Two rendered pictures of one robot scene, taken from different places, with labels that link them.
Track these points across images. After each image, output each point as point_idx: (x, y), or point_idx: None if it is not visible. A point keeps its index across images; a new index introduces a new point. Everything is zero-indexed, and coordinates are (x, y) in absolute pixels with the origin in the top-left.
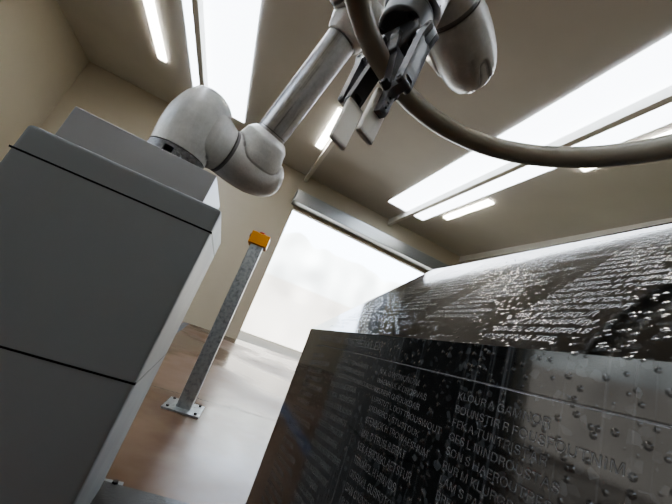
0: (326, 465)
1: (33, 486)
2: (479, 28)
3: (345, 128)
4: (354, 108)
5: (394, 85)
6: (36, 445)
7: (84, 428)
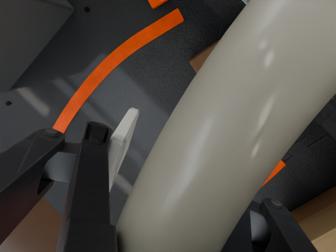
0: (217, 1)
1: (33, 22)
2: None
3: (129, 141)
4: (119, 164)
5: None
6: (15, 28)
7: (19, 10)
